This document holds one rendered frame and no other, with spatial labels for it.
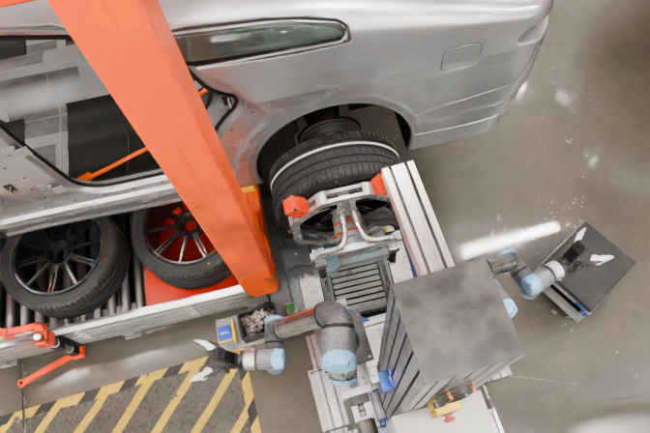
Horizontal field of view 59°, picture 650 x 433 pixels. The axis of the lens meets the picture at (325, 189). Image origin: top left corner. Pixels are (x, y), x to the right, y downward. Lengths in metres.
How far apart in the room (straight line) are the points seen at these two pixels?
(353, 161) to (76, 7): 1.59
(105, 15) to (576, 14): 4.05
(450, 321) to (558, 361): 2.23
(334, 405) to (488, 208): 1.74
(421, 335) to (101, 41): 0.96
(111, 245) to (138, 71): 2.11
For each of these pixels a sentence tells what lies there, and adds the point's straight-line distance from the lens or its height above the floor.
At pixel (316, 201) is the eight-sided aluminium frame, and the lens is 2.54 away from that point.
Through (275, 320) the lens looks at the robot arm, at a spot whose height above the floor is 1.16.
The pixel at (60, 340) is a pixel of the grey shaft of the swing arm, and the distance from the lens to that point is 3.51.
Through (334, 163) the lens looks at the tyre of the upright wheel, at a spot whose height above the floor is 1.18.
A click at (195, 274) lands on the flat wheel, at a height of 0.50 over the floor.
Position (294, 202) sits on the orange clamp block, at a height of 1.12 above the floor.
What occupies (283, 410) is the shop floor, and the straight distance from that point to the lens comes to 3.45.
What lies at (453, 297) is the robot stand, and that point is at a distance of 1.45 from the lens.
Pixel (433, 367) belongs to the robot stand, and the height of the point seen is 2.03.
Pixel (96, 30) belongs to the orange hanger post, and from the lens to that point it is 1.27.
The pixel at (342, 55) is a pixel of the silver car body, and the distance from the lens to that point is 2.29.
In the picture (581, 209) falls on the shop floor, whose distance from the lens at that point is 3.97.
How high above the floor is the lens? 3.41
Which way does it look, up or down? 64 degrees down
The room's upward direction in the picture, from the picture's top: 8 degrees counter-clockwise
